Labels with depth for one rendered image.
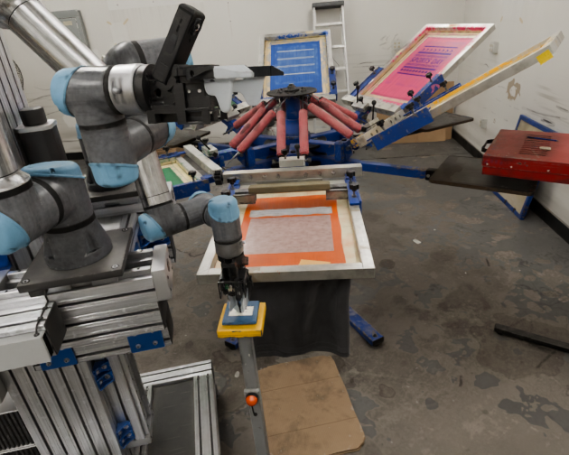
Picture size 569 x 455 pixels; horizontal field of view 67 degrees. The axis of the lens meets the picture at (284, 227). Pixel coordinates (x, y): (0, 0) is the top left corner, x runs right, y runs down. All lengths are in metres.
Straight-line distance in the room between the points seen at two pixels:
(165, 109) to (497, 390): 2.14
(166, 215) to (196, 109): 0.51
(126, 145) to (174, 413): 1.52
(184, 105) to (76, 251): 0.53
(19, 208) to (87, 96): 0.30
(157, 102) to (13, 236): 0.40
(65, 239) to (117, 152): 0.37
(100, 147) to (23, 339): 0.50
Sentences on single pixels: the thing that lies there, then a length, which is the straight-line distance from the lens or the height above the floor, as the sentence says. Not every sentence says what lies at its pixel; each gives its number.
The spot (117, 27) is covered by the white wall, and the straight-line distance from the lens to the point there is 6.37.
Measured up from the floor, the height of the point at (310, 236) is 0.95.
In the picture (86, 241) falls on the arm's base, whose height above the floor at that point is 1.31.
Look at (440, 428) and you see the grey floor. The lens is 2.27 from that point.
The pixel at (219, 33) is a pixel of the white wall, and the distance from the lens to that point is 6.01.
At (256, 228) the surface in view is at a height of 0.96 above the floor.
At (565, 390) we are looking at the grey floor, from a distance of 2.61.
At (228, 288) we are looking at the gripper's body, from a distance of 1.17.
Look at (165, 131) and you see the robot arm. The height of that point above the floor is 1.56.
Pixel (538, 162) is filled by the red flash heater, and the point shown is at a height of 1.10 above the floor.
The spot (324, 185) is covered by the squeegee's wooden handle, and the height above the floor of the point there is 1.06.
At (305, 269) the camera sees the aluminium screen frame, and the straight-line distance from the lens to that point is 1.41.
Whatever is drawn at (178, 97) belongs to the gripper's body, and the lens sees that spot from 0.66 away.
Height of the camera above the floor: 1.75
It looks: 27 degrees down
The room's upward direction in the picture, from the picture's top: 5 degrees counter-clockwise
